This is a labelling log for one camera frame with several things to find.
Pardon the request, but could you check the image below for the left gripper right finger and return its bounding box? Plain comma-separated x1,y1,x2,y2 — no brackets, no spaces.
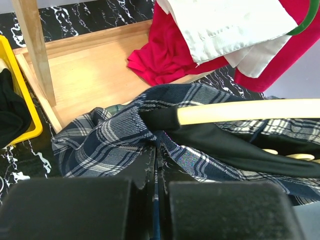
158,147,304,240

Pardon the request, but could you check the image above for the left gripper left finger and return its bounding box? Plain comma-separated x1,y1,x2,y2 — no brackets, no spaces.
0,147,156,240

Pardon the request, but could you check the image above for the navy plaid skirt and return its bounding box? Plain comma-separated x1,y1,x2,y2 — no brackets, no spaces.
52,83,320,240

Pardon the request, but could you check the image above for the cream plastic hanger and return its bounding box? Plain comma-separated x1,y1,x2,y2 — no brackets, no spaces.
164,99,320,176

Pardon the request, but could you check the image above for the dark green hanger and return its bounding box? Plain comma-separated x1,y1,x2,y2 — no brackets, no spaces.
287,0,320,36

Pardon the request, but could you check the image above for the teal transparent basin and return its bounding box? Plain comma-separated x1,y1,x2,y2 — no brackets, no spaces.
105,104,125,115

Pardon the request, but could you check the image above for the wooden clothes rack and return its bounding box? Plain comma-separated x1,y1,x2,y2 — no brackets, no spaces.
13,0,152,132

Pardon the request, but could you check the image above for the red shirt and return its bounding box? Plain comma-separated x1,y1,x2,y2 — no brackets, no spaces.
127,0,320,93

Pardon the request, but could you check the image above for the yellow plastic tray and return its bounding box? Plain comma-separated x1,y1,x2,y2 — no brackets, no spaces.
0,35,43,148

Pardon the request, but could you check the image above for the white garment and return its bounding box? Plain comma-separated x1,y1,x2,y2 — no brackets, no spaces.
157,0,298,78

